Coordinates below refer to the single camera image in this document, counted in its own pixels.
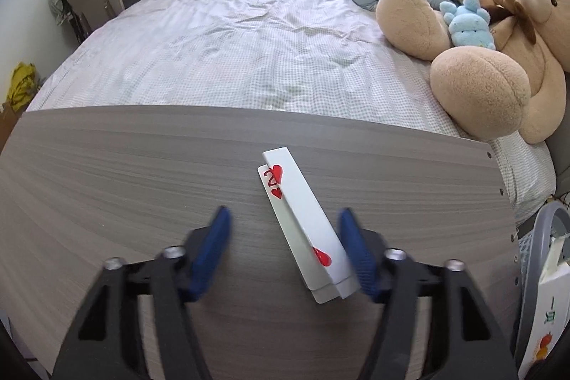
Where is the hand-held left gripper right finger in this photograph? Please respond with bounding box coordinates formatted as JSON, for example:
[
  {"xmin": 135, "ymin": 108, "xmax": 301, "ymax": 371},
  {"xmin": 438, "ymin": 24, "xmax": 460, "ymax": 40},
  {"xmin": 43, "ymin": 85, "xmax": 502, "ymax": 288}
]
[{"xmin": 337, "ymin": 208, "xmax": 519, "ymax": 380}]

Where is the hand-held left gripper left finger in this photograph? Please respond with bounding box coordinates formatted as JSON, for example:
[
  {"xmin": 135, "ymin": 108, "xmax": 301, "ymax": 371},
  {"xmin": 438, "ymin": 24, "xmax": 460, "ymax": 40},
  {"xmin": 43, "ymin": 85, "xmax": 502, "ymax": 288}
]
[{"xmin": 53, "ymin": 205, "xmax": 234, "ymax": 380}]

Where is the white playing card box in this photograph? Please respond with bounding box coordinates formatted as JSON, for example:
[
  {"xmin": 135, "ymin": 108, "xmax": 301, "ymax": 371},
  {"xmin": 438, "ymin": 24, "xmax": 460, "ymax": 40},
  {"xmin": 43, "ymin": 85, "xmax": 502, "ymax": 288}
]
[{"xmin": 257, "ymin": 147, "xmax": 361, "ymax": 304}]

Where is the white and green medicine box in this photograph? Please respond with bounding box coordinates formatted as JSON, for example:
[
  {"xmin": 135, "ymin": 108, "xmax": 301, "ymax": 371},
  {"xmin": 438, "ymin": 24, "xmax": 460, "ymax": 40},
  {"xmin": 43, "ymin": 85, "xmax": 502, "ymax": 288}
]
[{"xmin": 517, "ymin": 235, "xmax": 570, "ymax": 376}]

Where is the large beige teddy bear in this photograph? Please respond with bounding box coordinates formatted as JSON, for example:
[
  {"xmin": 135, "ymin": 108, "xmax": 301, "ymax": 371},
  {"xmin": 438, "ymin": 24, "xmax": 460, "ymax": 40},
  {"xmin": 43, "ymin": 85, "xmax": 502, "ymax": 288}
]
[{"xmin": 376, "ymin": 0, "xmax": 570, "ymax": 145}]

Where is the bed with checked sheet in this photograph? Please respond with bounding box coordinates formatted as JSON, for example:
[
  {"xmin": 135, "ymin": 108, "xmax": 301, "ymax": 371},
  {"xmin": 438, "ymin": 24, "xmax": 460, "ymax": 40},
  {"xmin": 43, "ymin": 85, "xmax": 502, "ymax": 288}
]
[{"xmin": 27, "ymin": 0, "xmax": 557, "ymax": 225}]

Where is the cardboard box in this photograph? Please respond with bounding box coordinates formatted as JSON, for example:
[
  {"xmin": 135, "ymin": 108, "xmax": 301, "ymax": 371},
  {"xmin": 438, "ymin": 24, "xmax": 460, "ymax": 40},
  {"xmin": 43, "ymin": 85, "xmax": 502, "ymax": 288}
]
[{"xmin": 0, "ymin": 101, "xmax": 23, "ymax": 149}]

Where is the yellow bag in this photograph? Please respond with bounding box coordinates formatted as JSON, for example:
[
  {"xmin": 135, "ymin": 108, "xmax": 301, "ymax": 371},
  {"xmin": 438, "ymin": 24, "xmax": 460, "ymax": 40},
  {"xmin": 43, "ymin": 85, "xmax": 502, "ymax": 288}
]
[{"xmin": 6, "ymin": 62, "xmax": 41, "ymax": 111}]

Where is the small light blue plush toy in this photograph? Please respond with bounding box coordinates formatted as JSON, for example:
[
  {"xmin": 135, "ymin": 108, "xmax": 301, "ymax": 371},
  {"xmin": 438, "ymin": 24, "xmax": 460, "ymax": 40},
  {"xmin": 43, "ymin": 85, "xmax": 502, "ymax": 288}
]
[{"xmin": 440, "ymin": 0, "xmax": 496, "ymax": 50}]

